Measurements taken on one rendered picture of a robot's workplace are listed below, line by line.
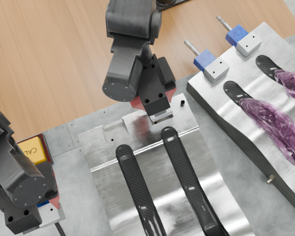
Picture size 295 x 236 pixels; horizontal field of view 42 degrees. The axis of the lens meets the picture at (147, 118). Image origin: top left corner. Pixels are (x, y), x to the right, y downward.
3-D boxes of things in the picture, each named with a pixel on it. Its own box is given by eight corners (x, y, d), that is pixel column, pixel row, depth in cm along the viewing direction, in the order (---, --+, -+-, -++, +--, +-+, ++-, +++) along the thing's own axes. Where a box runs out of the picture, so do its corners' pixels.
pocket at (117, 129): (102, 129, 90) (100, 125, 86) (123, 121, 90) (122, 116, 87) (109, 146, 88) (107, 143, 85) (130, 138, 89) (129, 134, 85)
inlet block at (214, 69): (177, 51, 98) (178, 40, 93) (191, 40, 99) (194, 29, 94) (211, 87, 95) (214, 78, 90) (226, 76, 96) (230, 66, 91)
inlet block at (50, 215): (23, 169, 81) (15, 165, 76) (46, 160, 82) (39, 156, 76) (42, 228, 78) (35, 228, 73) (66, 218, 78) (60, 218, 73)
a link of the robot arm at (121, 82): (145, 106, 65) (147, 62, 54) (97, 97, 65) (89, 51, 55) (159, 55, 70) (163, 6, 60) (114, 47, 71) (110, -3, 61)
